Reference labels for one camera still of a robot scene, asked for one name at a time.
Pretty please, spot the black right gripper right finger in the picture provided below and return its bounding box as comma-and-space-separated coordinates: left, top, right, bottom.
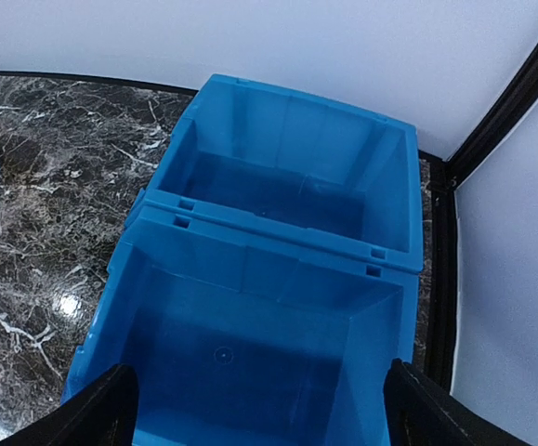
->
384, 359, 473, 445

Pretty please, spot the blue plastic bin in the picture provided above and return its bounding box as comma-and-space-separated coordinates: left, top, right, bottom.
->
62, 205, 419, 445
137, 74, 424, 273

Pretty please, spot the blue right plastic bin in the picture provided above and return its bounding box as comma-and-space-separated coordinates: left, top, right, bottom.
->
137, 74, 424, 273

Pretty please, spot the black right frame post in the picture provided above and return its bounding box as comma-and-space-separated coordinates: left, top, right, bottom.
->
419, 43, 538, 391

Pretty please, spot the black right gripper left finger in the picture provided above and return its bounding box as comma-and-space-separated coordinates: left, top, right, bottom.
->
0, 364, 138, 446

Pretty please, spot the blue middle plastic bin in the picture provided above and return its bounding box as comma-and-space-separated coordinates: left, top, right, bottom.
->
62, 205, 419, 445

